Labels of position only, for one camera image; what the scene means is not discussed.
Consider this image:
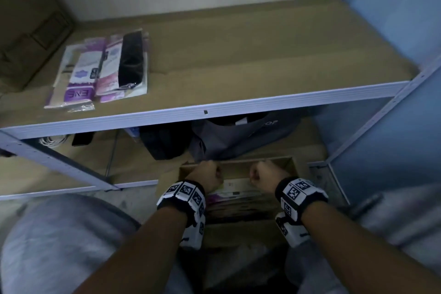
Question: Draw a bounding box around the brown cardboard box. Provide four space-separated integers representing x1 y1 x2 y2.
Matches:
157 156 311 249

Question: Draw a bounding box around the person's left forearm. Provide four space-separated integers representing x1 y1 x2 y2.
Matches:
74 205 189 294

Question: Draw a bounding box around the marker wrist band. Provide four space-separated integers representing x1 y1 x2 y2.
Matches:
156 180 207 252
274 176 329 248

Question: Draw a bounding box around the white coiled cable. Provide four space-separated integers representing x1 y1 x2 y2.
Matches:
38 135 70 148

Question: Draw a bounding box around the pink white packet in box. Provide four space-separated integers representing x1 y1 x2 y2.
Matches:
206 179 273 209

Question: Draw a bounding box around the large closed cardboard box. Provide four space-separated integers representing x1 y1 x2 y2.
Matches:
0 0 76 94

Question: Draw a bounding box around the beige clear flat packet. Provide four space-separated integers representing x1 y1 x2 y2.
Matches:
44 43 96 112

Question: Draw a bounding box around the small black device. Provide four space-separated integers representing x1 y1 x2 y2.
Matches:
71 131 94 147

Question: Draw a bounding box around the person's right leg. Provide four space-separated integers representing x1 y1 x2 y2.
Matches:
284 182 441 294

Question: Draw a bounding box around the black fabric bag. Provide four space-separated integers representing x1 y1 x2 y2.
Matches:
139 124 194 161

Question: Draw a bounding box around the left marker wrist band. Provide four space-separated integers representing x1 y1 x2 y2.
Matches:
156 180 207 252

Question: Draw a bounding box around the grey fabric bag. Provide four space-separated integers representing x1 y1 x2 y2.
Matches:
189 110 308 163

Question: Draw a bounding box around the right marker wrist band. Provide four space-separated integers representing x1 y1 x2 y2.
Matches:
274 176 329 248

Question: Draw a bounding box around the person's right forearm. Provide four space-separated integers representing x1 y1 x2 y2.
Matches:
299 200 441 294

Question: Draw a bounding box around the person's left hand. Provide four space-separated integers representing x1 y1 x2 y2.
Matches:
185 160 225 193

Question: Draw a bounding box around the person's left leg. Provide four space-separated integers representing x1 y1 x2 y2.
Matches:
0 193 193 294

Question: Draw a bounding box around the purple white packet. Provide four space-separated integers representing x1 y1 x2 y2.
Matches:
64 37 107 101

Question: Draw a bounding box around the brown shelf board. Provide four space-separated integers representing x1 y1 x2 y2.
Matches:
0 0 419 129

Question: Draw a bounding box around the person's leg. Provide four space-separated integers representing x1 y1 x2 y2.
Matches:
0 193 193 294
284 182 441 294

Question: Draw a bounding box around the black flat packet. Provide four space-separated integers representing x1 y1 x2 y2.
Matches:
118 29 144 91

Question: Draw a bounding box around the white metal shelving rack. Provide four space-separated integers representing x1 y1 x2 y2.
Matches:
0 0 441 201

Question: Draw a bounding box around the person's right hand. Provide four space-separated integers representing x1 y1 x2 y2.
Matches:
248 160 292 196

